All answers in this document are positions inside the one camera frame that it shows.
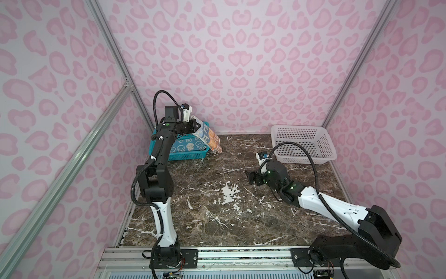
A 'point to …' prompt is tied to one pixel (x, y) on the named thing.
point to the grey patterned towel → (211, 140)
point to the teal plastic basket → (182, 156)
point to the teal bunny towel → (187, 143)
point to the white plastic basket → (315, 139)
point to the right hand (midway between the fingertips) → (254, 166)
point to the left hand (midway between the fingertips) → (200, 121)
